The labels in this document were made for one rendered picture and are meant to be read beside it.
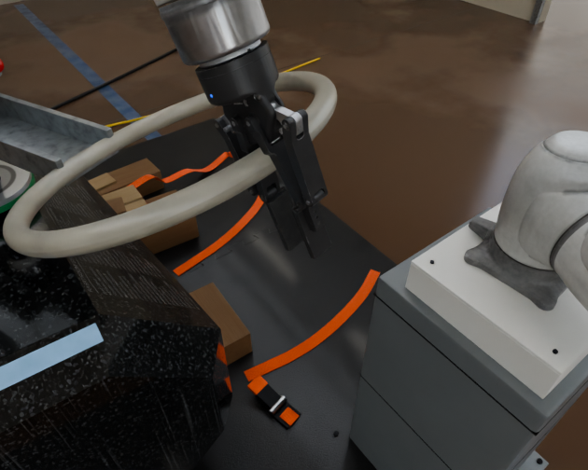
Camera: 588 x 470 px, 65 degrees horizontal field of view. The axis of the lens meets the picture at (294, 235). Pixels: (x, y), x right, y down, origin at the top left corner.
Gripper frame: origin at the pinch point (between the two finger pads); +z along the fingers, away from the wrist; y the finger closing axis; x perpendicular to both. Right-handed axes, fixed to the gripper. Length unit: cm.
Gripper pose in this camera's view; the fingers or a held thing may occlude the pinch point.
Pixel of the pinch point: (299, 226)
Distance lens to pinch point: 54.5
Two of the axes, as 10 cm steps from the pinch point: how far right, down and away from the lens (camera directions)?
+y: -6.5, -1.8, 7.4
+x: -6.8, 5.7, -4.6
